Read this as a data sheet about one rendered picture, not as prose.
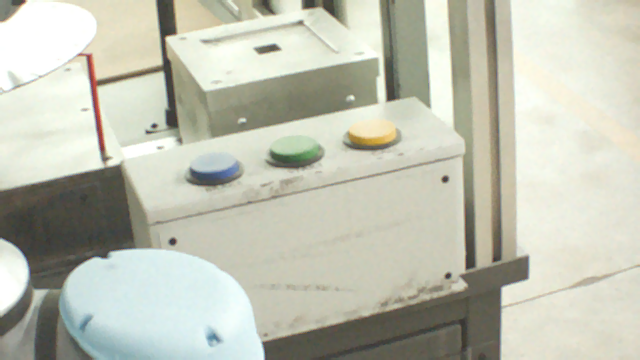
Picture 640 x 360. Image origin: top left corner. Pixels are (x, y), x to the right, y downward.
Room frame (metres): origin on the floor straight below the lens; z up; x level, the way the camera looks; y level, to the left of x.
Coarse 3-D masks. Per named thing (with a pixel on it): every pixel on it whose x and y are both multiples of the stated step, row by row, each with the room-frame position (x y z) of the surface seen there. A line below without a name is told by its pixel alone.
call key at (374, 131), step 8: (368, 120) 1.03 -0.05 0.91; (376, 120) 1.02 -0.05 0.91; (384, 120) 1.02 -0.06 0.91; (352, 128) 1.01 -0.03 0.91; (360, 128) 1.01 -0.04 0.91; (368, 128) 1.01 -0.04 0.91; (376, 128) 1.01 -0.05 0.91; (384, 128) 1.01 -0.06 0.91; (392, 128) 1.00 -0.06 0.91; (352, 136) 1.00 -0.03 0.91; (360, 136) 0.99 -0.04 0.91; (368, 136) 0.99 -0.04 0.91; (376, 136) 0.99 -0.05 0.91; (384, 136) 0.99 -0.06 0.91; (392, 136) 1.00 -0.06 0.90; (368, 144) 0.99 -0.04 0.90; (376, 144) 0.99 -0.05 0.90
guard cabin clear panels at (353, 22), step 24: (288, 0) 1.62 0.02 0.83; (336, 0) 1.43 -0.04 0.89; (360, 0) 1.35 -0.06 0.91; (432, 0) 1.15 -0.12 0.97; (360, 24) 1.35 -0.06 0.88; (432, 24) 1.16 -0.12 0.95; (432, 48) 1.16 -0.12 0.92; (432, 72) 1.16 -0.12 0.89; (384, 96) 1.30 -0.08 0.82; (432, 96) 1.17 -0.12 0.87
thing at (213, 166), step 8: (192, 160) 0.98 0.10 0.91; (200, 160) 0.97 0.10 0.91; (208, 160) 0.97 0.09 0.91; (216, 160) 0.97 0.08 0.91; (224, 160) 0.97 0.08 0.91; (232, 160) 0.97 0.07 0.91; (192, 168) 0.96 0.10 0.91; (200, 168) 0.96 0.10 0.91; (208, 168) 0.96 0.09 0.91; (216, 168) 0.96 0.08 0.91; (224, 168) 0.95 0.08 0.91; (232, 168) 0.96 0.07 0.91; (192, 176) 0.96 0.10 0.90; (200, 176) 0.95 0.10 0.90; (208, 176) 0.95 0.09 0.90; (216, 176) 0.95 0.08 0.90; (224, 176) 0.95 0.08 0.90
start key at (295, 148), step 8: (288, 136) 1.01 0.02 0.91; (296, 136) 1.00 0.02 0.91; (304, 136) 1.00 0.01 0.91; (272, 144) 0.99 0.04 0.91; (280, 144) 0.99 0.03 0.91; (288, 144) 0.99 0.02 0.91; (296, 144) 0.99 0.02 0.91; (304, 144) 0.99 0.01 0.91; (312, 144) 0.99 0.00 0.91; (272, 152) 0.98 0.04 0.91; (280, 152) 0.98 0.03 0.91; (288, 152) 0.97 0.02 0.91; (296, 152) 0.97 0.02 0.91; (304, 152) 0.97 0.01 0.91; (312, 152) 0.98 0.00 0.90; (280, 160) 0.97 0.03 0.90; (288, 160) 0.97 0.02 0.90; (296, 160) 0.97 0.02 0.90; (304, 160) 0.97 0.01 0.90
